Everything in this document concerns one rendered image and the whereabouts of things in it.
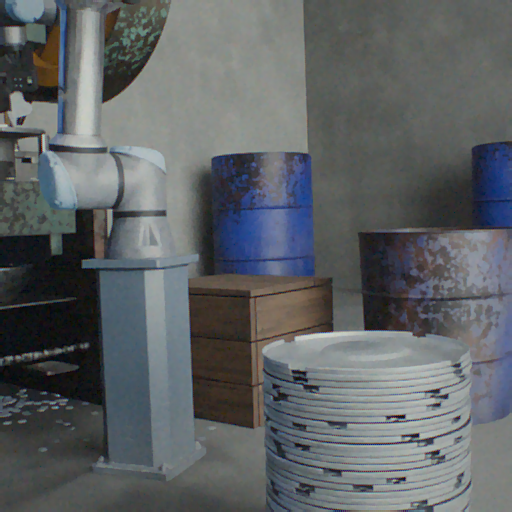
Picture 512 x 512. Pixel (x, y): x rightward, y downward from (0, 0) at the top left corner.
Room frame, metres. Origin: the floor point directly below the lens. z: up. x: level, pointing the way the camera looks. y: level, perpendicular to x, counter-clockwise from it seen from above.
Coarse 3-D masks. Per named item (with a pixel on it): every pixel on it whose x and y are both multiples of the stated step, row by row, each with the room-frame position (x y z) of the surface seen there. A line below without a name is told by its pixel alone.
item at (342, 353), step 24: (312, 336) 1.14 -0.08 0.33; (336, 336) 1.14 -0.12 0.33; (360, 336) 1.14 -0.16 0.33; (384, 336) 1.13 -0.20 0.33; (408, 336) 1.12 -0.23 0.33; (432, 336) 1.09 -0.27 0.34; (288, 360) 0.97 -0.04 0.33; (312, 360) 0.96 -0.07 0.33; (336, 360) 0.95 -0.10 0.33; (360, 360) 0.94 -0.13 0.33; (384, 360) 0.94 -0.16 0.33; (408, 360) 0.93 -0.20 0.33; (432, 360) 0.93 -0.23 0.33; (456, 360) 0.92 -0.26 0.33
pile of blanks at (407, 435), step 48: (288, 384) 0.92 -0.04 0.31; (336, 384) 0.88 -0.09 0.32; (384, 384) 0.86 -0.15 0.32; (432, 384) 0.88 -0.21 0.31; (288, 432) 0.92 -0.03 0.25; (336, 432) 0.88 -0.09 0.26; (384, 432) 0.86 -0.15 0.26; (432, 432) 0.88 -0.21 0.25; (288, 480) 0.92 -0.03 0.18; (336, 480) 0.88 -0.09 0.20; (384, 480) 0.86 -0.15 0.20; (432, 480) 0.88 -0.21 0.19
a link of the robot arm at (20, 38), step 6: (0, 30) 1.77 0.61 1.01; (6, 30) 1.77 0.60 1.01; (12, 30) 1.78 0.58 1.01; (18, 30) 1.78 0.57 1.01; (24, 30) 1.80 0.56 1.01; (0, 36) 1.78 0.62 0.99; (6, 36) 1.78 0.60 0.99; (12, 36) 1.78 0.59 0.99; (18, 36) 1.79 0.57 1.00; (24, 36) 1.81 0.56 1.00; (0, 42) 1.79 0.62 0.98; (6, 42) 1.78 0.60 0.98; (12, 42) 1.78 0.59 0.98; (18, 42) 1.79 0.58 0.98; (24, 42) 1.81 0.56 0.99
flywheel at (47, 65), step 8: (112, 16) 2.14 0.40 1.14; (112, 24) 2.14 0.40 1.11; (48, 32) 2.41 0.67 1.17; (56, 32) 2.38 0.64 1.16; (48, 40) 2.41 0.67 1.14; (56, 40) 2.38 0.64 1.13; (40, 48) 2.44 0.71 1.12; (48, 48) 2.41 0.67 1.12; (56, 48) 2.38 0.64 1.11; (40, 56) 2.44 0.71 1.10; (48, 56) 2.41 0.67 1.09; (56, 56) 2.38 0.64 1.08; (40, 64) 2.40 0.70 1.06; (48, 64) 2.40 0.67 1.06; (56, 64) 2.38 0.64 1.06; (40, 72) 2.38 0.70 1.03; (48, 72) 2.35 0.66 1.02; (56, 72) 2.33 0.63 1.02; (40, 80) 2.38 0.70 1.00; (48, 80) 2.36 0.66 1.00; (56, 80) 2.33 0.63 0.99; (56, 88) 2.36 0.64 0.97
